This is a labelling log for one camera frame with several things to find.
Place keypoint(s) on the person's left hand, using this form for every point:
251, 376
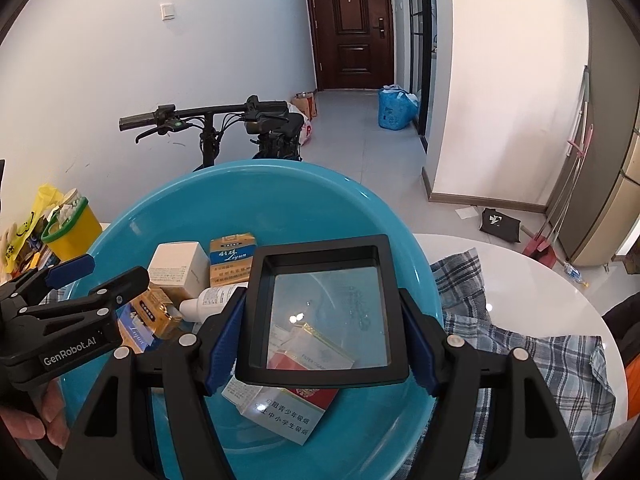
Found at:
27, 425

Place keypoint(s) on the black bag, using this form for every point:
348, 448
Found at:
500, 225

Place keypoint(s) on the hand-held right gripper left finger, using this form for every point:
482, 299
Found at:
220, 355

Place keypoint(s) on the blue plaid cloth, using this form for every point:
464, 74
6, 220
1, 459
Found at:
525, 360

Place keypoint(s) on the gold refrigerator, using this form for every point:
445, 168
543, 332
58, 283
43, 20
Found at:
607, 135

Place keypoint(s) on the white paper scrap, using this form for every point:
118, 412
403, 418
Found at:
467, 212

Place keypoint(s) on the white light switch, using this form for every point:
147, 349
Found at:
168, 10

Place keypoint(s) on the white cardboard box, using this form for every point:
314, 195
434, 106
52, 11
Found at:
175, 265

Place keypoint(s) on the white lotion bottle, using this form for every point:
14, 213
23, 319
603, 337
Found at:
212, 300

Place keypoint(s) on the black framed glass door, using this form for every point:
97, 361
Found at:
422, 45

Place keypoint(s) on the clear water bottle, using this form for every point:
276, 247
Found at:
577, 275

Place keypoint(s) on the black bicycle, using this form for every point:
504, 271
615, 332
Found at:
210, 110

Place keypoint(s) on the blue plastic basin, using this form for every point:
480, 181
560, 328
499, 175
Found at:
175, 200

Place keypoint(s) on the black jacket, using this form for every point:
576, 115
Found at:
625, 325

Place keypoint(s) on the yellow plastic bag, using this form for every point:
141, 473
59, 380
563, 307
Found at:
42, 205

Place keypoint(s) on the black square framed magnifier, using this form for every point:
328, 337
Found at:
255, 310

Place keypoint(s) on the white plastic bag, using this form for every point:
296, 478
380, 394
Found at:
302, 127

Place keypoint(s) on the red dustpan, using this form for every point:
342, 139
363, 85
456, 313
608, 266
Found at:
539, 250

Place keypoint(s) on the yellow container green rim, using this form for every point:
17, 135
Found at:
80, 235

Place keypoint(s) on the blue plastic bag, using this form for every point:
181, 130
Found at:
397, 110

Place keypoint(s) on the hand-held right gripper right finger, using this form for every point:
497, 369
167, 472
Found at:
421, 350

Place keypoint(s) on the brown paper bag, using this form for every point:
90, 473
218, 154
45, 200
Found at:
307, 102

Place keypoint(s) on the gold blue cigarette pack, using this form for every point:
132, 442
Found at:
150, 322
232, 260

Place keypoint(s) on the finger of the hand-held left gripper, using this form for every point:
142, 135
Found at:
125, 285
70, 266

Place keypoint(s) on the red white cigarette pack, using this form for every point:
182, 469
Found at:
295, 412

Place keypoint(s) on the dark brown door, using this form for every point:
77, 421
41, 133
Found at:
350, 25

